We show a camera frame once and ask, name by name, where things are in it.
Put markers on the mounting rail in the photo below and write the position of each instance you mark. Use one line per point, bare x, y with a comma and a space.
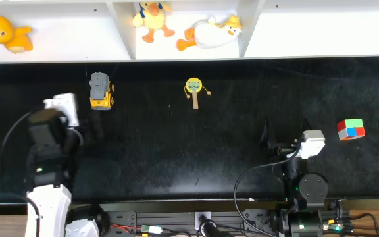
176, 220

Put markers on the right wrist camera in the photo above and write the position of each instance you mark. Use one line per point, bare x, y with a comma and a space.
312, 143

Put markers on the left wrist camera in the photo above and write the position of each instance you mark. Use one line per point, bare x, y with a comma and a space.
65, 107

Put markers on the grey and yellow toy truck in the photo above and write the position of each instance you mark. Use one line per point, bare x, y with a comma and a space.
100, 90

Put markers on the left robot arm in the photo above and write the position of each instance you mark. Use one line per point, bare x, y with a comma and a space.
49, 204

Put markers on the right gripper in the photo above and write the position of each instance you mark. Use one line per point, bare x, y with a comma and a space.
283, 148

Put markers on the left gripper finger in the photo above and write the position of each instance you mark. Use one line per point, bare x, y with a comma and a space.
96, 125

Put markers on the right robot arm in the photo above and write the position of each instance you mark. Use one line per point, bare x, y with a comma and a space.
313, 189

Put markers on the many-coloured puzzle cube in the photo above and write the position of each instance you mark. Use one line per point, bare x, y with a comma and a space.
351, 130

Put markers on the yellow plush duck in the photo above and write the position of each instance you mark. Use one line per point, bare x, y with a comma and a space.
154, 21

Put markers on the white shelf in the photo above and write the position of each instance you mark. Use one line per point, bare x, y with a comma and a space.
77, 39

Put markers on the white plush duck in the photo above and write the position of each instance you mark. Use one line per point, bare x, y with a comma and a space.
212, 34

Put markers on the yellow rattle drum toy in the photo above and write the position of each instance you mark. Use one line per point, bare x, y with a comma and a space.
194, 86

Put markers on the yellow rubber duck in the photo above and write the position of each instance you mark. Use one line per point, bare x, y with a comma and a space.
7, 34

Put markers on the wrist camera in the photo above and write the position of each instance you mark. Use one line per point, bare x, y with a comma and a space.
65, 107
312, 143

